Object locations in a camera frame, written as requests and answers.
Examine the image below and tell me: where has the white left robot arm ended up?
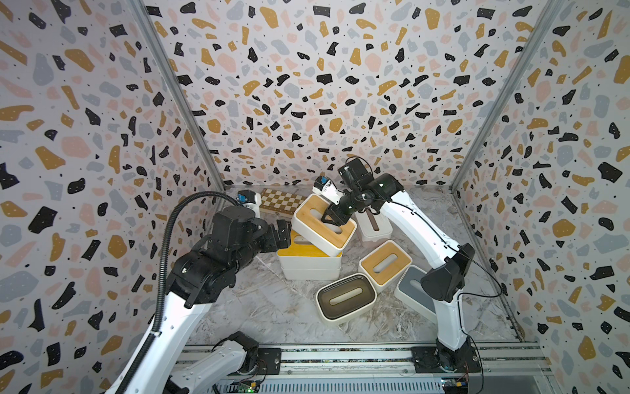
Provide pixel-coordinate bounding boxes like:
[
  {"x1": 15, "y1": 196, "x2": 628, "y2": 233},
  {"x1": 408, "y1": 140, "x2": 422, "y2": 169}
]
[{"x1": 109, "y1": 206, "x2": 291, "y2": 393}]

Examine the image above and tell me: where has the white pink tissue box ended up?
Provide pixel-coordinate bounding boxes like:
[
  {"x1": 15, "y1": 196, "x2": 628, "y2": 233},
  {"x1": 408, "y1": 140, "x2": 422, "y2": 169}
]
[{"x1": 354, "y1": 210, "x2": 393, "y2": 243}]

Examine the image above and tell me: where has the light bamboo lid tissue box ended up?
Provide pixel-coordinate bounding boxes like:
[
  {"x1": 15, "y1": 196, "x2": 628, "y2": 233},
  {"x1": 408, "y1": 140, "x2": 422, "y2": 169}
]
[{"x1": 291, "y1": 194, "x2": 357, "y2": 257}]

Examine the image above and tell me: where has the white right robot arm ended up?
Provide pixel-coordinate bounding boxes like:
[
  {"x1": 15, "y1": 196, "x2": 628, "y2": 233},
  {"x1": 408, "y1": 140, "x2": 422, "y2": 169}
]
[{"x1": 313, "y1": 157, "x2": 475, "y2": 371}]

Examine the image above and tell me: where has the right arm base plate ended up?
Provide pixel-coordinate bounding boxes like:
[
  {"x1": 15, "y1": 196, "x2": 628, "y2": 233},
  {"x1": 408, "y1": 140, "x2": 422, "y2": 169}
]
[{"x1": 411, "y1": 343, "x2": 482, "y2": 374}]

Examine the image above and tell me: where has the grey lid tissue box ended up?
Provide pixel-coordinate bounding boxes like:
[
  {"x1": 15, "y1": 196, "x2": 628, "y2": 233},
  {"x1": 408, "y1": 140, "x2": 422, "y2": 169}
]
[{"x1": 395, "y1": 264, "x2": 437, "y2": 324}]

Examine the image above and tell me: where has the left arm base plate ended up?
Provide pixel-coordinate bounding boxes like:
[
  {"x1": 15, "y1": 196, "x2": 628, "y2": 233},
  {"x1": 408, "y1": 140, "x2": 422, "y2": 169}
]
[{"x1": 229, "y1": 347, "x2": 282, "y2": 378}]

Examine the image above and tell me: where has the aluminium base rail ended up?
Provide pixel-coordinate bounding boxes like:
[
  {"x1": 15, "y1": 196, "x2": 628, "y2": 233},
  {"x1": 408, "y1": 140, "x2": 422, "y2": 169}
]
[{"x1": 174, "y1": 341, "x2": 561, "y2": 393}]

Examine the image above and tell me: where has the left corner aluminium post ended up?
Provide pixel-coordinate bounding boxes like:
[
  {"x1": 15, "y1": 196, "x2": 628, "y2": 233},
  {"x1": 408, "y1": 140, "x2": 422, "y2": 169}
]
[{"x1": 127, "y1": 0, "x2": 226, "y2": 192}]

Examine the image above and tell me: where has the right corner aluminium post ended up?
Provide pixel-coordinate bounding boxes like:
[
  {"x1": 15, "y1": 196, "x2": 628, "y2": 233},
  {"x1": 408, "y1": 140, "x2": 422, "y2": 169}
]
[{"x1": 449, "y1": 0, "x2": 563, "y2": 195}]

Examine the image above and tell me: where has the yellow lid tissue box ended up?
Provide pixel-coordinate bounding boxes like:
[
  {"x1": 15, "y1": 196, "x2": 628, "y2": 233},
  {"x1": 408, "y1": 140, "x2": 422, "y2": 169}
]
[
  {"x1": 277, "y1": 231, "x2": 343, "y2": 270},
  {"x1": 282, "y1": 269, "x2": 341, "y2": 281}
]

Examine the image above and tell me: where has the dark brown lid tissue box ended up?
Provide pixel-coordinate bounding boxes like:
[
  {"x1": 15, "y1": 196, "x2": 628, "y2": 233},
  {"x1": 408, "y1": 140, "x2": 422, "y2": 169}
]
[{"x1": 315, "y1": 274, "x2": 377, "y2": 325}]

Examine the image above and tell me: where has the corner aluminium post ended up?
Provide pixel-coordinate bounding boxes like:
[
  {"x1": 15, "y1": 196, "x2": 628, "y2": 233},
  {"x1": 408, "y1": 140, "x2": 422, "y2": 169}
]
[
  {"x1": 127, "y1": 0, "x2": 226, "y2": 192},
  {"x1": 449, "y1": 0, "x2": 563, "y2": 195}
]

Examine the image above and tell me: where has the wooden chess board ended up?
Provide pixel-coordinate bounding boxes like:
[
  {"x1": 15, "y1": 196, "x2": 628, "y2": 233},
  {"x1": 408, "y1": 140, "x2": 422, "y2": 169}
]
[{"x1": 260, "y1": 188, "x2": 307, "y2": 218}]

